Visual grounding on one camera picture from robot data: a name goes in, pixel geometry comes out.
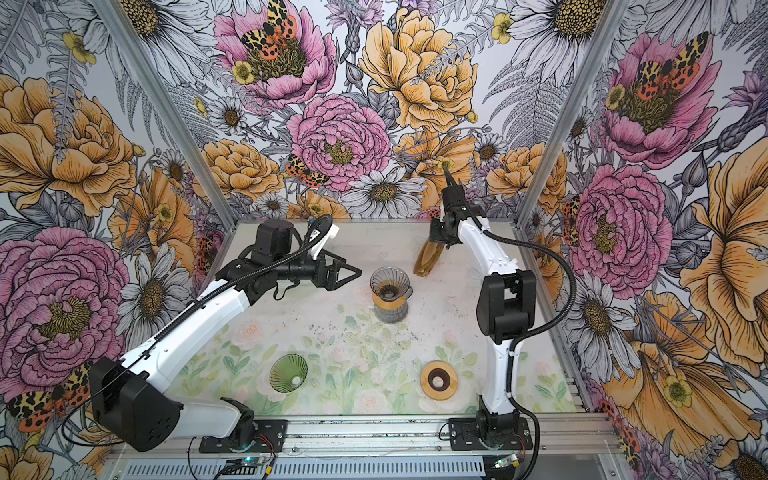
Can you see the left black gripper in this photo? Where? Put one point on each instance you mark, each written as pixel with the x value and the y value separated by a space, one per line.
pixel 331 282

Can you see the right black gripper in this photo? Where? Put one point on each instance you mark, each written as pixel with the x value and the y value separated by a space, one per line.
pixel 435 234

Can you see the brown coffee filter stack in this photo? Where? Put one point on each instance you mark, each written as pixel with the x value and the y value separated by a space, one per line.
pixel 427 258

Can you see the grey glass dripper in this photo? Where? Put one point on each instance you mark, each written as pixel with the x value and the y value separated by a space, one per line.
pixel 390 283

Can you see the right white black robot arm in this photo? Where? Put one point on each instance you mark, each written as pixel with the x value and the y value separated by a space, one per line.
pixel 505 312

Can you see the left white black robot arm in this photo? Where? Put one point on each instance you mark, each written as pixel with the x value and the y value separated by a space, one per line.
pixel 128 395

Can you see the green glass dripper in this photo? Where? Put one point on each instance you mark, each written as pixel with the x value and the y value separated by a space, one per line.
pixel 288 373

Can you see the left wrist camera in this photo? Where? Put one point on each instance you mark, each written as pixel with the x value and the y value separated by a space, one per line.
pixel 322 230

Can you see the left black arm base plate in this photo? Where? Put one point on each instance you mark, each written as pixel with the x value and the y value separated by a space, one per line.
pixel 264 435

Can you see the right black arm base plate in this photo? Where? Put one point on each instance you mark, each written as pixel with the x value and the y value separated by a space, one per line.
pixel 468 433

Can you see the white vented cable duct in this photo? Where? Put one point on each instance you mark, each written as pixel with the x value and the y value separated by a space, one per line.
pixel 451 467

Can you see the aluminium rail frame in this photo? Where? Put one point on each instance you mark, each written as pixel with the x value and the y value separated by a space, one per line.
pixel 556 434

